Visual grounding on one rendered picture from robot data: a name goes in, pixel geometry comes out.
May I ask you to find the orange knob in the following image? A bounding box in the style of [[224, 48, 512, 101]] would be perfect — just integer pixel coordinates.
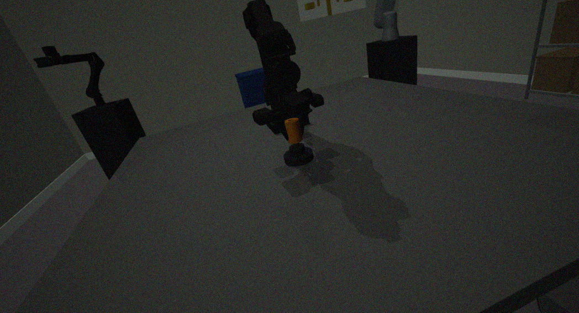
[[285, 118, 303, 144]]

